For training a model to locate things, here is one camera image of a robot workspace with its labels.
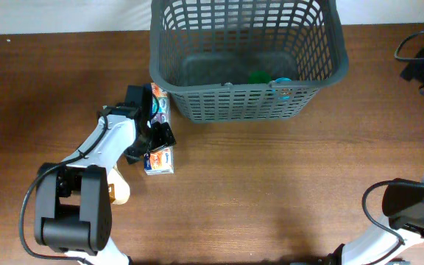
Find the colourful Kleenex tissue pack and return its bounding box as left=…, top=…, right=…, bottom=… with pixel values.
left=144, top=82, right=174, bottom=175

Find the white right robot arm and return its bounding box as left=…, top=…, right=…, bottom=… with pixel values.
left=326, top=177, right=424, bottom=265

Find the grey plastic lattice basket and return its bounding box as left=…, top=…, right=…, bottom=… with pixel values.
left=149, top=0, right=349, bottom=123

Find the brown cream snack bag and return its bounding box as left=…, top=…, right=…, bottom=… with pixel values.
left=107, top=164, right=130, bottom=205

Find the blue lidded round tin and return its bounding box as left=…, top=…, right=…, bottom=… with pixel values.
left=271, top=77, right=292, bottom=100

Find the green capped jar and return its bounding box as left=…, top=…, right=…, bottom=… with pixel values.
left=248, top=71, right=272, bottom=84

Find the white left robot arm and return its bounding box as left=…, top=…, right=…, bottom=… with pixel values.
left=27, top=84, right=176, bottom=264

